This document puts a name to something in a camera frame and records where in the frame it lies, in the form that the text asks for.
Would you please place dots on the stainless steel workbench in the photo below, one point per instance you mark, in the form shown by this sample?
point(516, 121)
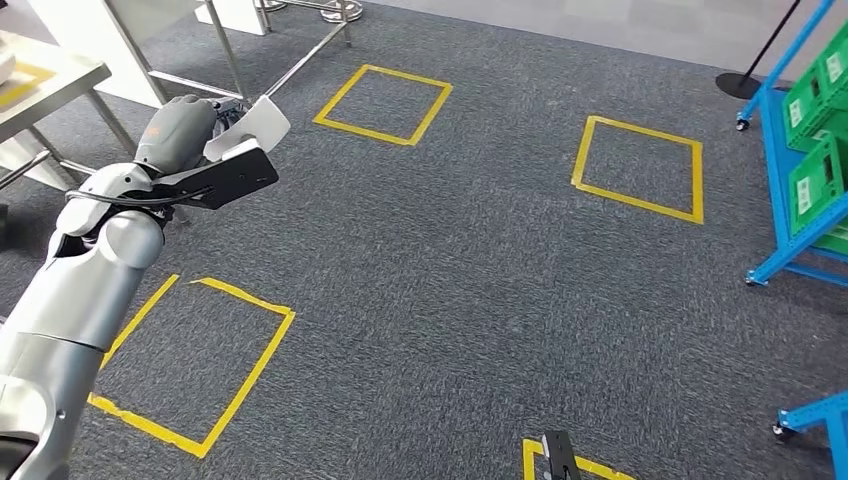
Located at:
point(60, 86)

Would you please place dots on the white curved plastic part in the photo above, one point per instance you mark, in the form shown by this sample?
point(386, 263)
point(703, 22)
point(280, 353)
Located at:
point(265, 122)

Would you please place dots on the green plastic crate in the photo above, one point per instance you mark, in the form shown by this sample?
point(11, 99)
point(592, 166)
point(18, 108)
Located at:
point(811, 99)
point(838, 245)
point(828, 166)
point(836, 40)

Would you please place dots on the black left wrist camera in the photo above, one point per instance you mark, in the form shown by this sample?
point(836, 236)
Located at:
point(238, 179)

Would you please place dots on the silver round stanchion base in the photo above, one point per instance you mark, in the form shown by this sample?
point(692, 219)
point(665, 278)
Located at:
point(341, 12)

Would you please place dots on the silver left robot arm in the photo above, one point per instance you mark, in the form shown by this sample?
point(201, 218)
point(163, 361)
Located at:
point(79, 298)

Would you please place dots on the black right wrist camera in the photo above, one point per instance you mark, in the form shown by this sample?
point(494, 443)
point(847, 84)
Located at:
point(560, 457)

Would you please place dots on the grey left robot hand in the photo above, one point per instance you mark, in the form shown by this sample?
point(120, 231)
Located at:
point(175, 132)

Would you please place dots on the steel frame table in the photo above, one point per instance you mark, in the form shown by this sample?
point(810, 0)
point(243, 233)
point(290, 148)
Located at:
point(228, 53)

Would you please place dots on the black stanchion post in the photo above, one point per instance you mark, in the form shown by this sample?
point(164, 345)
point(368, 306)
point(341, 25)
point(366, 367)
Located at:
point(738, 86)

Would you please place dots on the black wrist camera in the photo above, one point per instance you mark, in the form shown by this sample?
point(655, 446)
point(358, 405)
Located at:
point(238, 179)
point(560, 457)

